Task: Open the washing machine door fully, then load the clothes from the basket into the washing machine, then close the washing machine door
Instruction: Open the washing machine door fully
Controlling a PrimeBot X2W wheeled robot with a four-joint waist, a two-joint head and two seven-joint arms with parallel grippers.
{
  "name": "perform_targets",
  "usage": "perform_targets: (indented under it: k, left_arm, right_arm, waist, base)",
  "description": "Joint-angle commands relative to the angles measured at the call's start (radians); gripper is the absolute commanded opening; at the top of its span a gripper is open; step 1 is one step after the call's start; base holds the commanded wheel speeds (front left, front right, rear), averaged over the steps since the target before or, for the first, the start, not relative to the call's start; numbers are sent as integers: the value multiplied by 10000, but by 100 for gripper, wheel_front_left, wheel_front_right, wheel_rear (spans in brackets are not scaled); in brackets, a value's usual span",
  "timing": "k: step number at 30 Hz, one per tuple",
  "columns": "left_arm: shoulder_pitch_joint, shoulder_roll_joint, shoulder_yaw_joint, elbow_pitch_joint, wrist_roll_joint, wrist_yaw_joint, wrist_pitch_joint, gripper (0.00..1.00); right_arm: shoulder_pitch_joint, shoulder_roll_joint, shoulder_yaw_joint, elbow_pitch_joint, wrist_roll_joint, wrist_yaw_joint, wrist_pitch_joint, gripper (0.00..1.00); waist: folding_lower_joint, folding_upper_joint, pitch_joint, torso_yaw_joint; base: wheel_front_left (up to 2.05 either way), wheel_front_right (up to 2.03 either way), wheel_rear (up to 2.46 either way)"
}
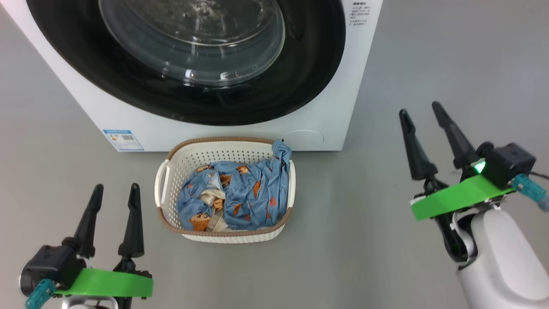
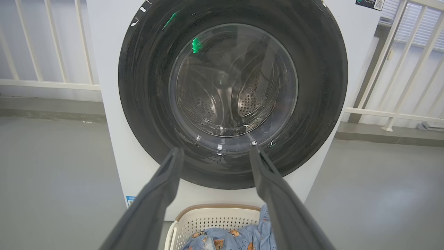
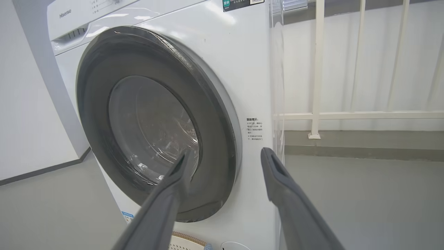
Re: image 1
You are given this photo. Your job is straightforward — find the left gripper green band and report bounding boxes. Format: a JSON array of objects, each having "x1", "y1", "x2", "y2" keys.
[{"x1": 55, "y1": 183, "x2": 154, "y2": 298}]

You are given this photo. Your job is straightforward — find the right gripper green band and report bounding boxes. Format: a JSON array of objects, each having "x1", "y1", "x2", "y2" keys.
[{"x1": 399, "y1": 101, "x2": 515, "y2": 263}]

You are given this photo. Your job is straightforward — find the blue cartoon print garment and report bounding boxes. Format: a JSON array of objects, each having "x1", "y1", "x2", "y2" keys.
[{"x1": 177, "y1": 139, "x2": 293, "y2": 232}]

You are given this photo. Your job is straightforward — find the black round glass washer door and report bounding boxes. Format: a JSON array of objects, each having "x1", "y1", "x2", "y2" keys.
[{"x1": 26, "y1": 0, "x2": 346, "y2": 126}]

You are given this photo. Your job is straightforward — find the white basket with brown rim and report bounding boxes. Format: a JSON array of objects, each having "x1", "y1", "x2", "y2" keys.
[{"x1": 154, "y1": 136, "x2": 296, "y2": 244}]

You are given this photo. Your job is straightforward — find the white front-load washing machine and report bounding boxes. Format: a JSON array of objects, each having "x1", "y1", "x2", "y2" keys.
[{"x1": 0, "y1": 0, "x2": 383, "y2": 153}]

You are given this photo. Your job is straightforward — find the blue energy label sticker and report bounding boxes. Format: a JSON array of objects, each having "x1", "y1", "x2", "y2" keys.
[{"x1": 103, "y1": 129, "x2": 145, "y2": 151}]

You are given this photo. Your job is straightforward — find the round white filter cover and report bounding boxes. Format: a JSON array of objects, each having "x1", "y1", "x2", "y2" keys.
[{"x1": 281, "y1": 130, "x2": 325, "y2": 151}]

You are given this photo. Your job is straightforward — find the printed text label on washer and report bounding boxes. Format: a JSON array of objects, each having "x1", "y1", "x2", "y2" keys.
[{"x1": 349, "y1": 0, "x2": 372, "y2": 27}]

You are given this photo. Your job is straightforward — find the left camera cable teal plug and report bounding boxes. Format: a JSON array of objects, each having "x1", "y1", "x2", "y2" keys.
[{"x1": 25, "y1": 279, "x2": 57, "y2": 309}]

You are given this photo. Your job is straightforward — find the camera cable teal plug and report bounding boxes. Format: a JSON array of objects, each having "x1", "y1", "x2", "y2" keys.
[
  {"x1": 25, "y1": 279, "x2": 57, "y2": 309},
  {"x1": 512, "y1": 172, "x2": 549, "y2": 212}
]

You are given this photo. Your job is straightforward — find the right camera cable teal plug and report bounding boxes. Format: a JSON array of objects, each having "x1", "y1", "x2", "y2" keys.
[{"x1": 512, "y1": 172, "x2": 549, "y2": 212}]

